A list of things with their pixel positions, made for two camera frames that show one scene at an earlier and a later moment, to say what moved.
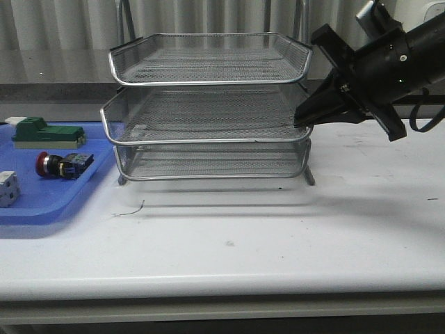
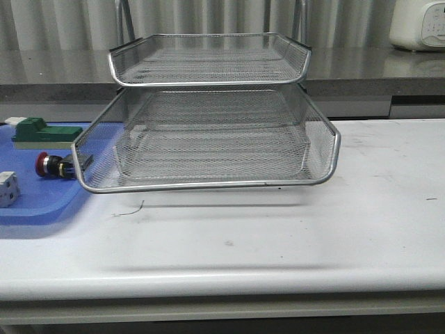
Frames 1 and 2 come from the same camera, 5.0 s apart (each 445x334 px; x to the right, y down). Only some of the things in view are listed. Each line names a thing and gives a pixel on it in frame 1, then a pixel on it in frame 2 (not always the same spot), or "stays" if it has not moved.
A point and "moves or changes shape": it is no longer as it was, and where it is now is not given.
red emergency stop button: x=69 y=166 stays
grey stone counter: x=85 y=76 stays
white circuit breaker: x=10 y=189 stays
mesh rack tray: x=202 y=113 moves or changes shape
